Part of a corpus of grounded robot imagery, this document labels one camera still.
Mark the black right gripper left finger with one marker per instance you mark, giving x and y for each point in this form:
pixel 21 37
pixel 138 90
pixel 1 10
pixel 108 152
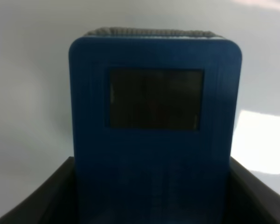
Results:
pixel 54 202

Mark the white whiteboard with aluminium frame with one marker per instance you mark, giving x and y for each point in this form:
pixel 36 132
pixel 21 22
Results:
pixel 35 114

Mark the blue board eraser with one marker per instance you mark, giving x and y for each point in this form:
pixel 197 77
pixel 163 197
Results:
pixel 153 117

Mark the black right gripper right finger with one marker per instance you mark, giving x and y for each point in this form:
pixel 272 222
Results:
pixel 243 198

